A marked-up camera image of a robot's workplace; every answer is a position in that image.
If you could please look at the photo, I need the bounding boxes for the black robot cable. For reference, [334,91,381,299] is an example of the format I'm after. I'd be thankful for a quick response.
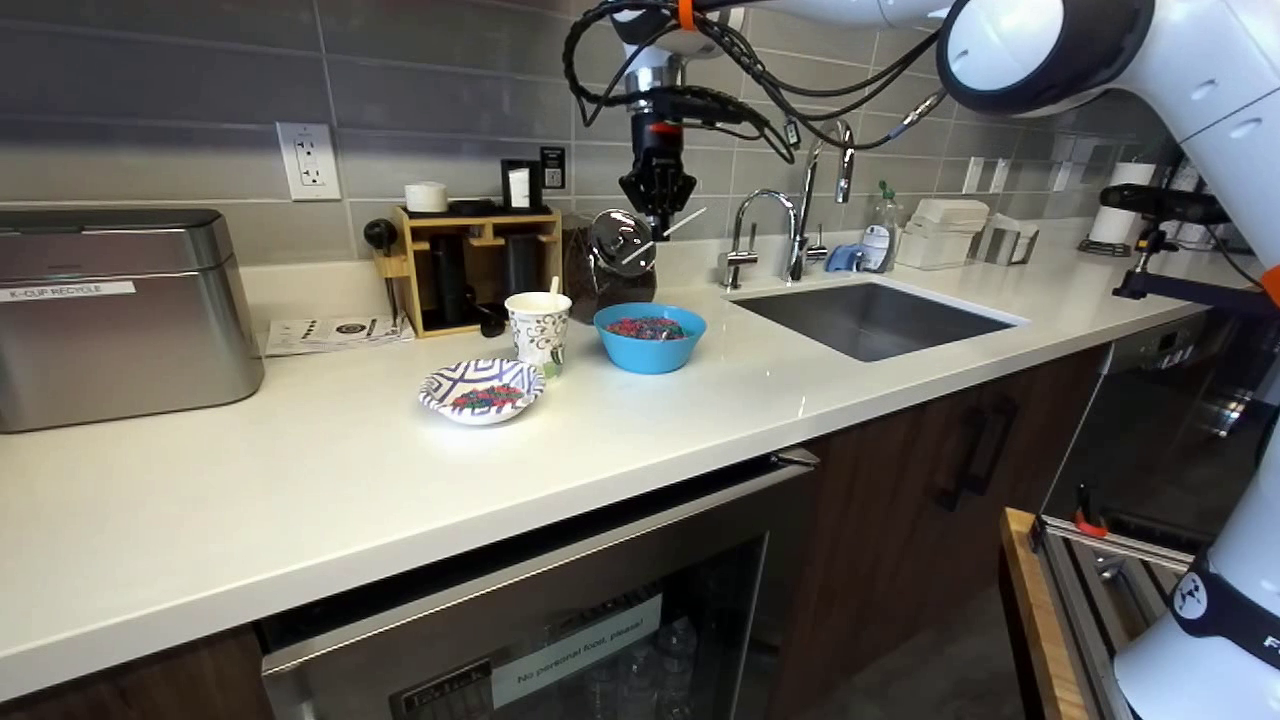
[560,0,951,166]

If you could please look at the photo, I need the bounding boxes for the dark wood cabinet doors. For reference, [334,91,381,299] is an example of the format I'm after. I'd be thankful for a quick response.
[771,349,1113,720]

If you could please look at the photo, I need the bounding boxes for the paper sheet with print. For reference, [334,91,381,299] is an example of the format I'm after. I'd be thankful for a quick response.
[260,310,411,361]

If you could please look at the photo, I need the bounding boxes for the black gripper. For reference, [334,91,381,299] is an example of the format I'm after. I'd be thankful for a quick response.
[617,107,701,241]

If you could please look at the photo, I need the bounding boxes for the white paper towel roll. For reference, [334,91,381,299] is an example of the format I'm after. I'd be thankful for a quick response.
[1083,154,1158,256]

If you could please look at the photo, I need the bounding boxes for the stainless steel bread box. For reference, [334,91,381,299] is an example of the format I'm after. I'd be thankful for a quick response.
[0,202,266,435]

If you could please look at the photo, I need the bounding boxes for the dark jar with metal lid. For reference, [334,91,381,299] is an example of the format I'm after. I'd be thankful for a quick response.
[562,209,665,324]

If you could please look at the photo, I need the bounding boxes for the chrome faucet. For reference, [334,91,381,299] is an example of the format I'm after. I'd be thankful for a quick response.
[716,183,815,292]

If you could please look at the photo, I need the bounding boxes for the white dish rack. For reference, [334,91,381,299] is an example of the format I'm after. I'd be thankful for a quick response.
[901,194,993,273]

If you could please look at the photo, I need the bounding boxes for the wooden cart edge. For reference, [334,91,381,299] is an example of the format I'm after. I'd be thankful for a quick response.
[997,504,1202,720]

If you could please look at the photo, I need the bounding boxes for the tall chrome tap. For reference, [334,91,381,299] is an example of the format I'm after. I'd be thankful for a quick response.
[795,117,860,285]

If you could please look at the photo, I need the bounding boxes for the wooden countertop organizer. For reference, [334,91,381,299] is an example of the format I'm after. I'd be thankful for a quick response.
[375,202,569,341]

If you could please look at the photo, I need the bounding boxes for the black canister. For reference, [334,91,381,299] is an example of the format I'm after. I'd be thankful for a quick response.
[499,231,550,303]

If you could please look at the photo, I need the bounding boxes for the patterned ceramic bowl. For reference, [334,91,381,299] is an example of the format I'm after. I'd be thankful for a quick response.
[420,350,547,431]

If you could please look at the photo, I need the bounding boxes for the white wall outlet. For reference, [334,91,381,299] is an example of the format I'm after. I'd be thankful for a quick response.
[270,118,345,209]

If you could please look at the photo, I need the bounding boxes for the white chopstick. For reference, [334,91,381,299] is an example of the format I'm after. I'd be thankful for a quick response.
[619,202,706,265]

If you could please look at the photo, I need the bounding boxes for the black picture frame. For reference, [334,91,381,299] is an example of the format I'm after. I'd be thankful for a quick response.
[499,154,547,217]

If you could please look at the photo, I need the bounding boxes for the patterned paper cup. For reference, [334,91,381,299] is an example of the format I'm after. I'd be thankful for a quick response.
[499,288,577,379]

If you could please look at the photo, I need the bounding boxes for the steel sink basin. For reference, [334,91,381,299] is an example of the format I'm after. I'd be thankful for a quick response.
[726,274,1024,367]

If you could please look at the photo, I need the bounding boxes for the blue sponge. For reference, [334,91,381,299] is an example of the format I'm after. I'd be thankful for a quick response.
[818,234,871,278]

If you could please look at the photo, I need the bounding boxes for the clear soap bottle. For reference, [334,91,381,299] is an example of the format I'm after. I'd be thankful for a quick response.
[865,174,901,231]

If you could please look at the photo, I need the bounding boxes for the under-counter glass door appliance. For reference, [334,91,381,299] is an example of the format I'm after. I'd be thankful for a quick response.
[256,447,818,720]

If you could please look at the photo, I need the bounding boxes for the blue bowl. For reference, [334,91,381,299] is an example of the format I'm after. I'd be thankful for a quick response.
[589,299,711,374]

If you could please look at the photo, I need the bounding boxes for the dark oven front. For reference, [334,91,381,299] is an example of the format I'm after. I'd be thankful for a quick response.
[1052,310,1267,544]

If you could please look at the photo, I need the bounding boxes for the black round knob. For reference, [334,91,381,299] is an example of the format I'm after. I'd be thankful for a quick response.
[360,217,404,258]

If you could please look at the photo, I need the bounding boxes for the small white cup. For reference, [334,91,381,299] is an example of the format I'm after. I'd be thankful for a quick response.
[398,180,452,217]

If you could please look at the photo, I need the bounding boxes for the colourful beads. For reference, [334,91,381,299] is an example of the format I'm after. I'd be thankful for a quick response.
[606,310,692,344]

